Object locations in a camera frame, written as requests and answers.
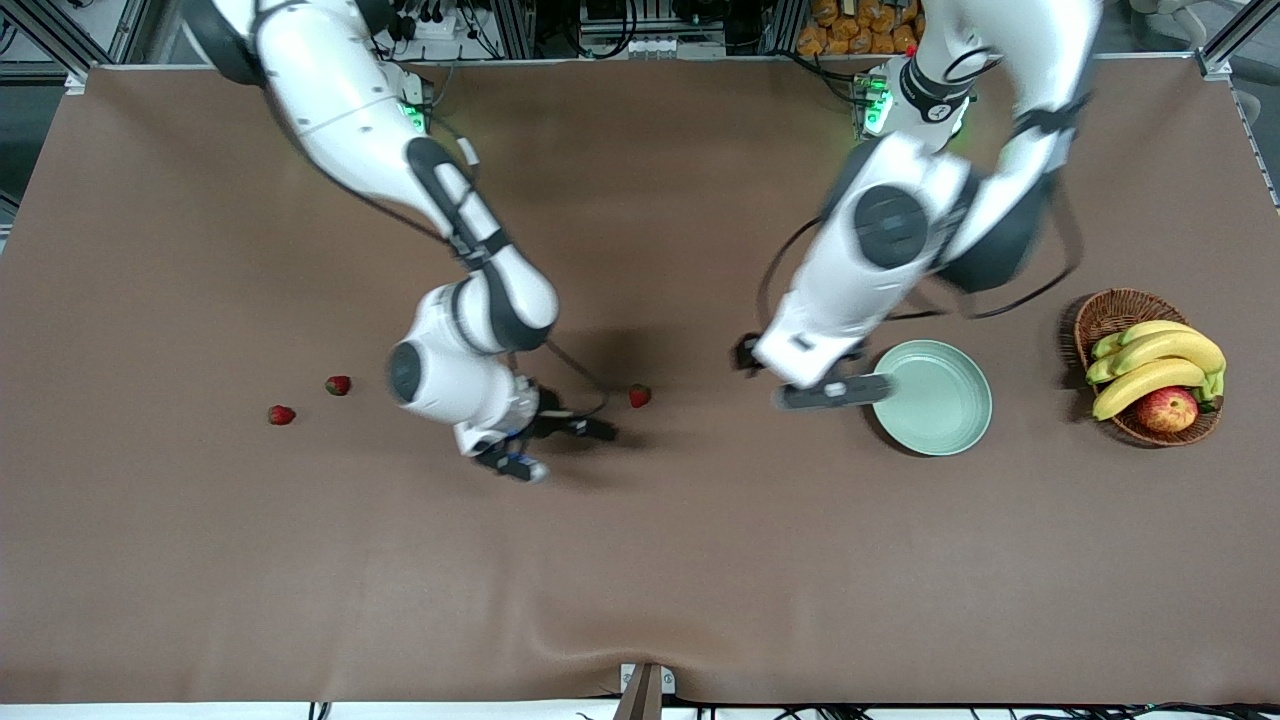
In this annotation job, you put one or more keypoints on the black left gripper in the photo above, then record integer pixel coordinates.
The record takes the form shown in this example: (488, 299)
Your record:
(745, 353)

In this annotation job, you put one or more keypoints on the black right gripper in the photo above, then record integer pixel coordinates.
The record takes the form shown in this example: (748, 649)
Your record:
(549, 413)

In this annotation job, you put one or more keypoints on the red strawberry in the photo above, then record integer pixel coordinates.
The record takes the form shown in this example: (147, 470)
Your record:
(338, 385)
(640, 396)
(282, 414)

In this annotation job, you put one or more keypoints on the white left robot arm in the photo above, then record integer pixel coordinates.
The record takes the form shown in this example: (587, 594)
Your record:
(860, 290)

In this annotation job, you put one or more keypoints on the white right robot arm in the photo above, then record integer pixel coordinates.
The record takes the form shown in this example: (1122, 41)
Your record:
(330, 90)

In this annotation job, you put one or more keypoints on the pale green round plate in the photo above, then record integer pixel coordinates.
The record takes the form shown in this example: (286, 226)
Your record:
(945, 410)

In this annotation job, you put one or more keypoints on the brown table cloth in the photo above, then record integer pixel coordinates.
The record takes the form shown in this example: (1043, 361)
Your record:
(640, 550)

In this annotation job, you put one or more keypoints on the white terminal strip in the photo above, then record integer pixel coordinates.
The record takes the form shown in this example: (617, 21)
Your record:
(650, 46)

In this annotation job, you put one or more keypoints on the bag of orange bread rolls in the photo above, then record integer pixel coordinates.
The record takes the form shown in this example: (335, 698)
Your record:
(830, 35)

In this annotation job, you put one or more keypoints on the greenish yellow banana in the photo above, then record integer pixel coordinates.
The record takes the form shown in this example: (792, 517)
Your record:
(1100, 370)
(1106, 346)

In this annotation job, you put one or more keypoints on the brown wicker basket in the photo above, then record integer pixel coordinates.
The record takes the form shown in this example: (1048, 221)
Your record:
(1115, 312)

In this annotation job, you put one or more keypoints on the red yellow apple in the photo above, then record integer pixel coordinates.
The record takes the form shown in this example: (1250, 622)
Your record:
(1167, 410)

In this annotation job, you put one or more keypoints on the white power strip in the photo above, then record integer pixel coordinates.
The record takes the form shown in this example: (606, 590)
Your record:
(435, 27)

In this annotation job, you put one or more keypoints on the metal mount bracket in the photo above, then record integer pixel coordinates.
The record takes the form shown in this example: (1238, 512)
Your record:
(645, 695)

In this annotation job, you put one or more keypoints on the aluminium frame post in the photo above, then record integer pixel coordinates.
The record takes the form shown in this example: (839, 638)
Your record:
(512, 30)

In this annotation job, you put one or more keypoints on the aluminium frame strut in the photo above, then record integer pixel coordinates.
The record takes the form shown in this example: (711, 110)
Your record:
(1222, 58)
(55, 40)

